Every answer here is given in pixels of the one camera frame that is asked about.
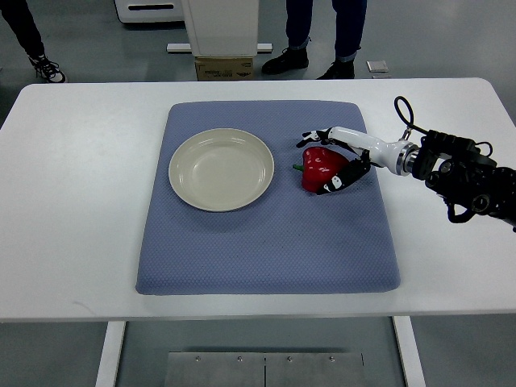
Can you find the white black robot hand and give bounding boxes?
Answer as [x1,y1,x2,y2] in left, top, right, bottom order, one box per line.
[297,127,418,195]

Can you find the red bell pepper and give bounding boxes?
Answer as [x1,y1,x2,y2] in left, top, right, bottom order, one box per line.
[293,147,350,193]

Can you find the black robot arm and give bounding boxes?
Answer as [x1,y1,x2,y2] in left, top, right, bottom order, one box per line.
[394,96,515,226]

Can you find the cream round plate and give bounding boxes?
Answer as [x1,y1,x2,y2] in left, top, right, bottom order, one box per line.
[169,128,275,212]

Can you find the metal floor plate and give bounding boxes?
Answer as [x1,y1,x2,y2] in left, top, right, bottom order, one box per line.
[164,352,366,386]

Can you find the small grey floor pad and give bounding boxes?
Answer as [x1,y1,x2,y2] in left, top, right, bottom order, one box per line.
[366,60,391,79]

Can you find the person in blue jeans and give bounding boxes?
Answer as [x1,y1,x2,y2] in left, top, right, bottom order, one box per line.
[260,1,367,80]

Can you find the right white table leg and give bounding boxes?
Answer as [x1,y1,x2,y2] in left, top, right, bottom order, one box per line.
[392,316,427,387]

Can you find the white table leg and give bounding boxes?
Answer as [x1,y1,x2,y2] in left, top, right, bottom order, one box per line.
[392,316,427,387]
[95,321,126,387]

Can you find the cardboard box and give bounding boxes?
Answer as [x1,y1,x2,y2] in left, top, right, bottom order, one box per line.
[194,56,254,81]

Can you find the white machine column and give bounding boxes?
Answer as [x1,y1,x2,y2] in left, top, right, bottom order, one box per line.
[167,0,273,57]

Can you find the white appliance in background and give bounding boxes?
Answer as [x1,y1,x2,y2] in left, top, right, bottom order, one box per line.
[114,0,184,23]

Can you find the left white table leg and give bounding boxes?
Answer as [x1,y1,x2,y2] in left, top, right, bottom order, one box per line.
[95,321,126,387]

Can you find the person in black trousers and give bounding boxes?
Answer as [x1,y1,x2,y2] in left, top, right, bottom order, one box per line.
[1,0,68,84]

